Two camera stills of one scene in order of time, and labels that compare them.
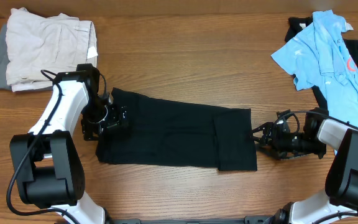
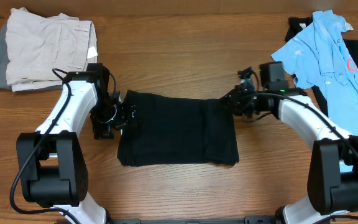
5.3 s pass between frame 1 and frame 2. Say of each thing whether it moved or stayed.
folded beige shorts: stayed
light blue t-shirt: stayed
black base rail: stayed
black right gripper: moved
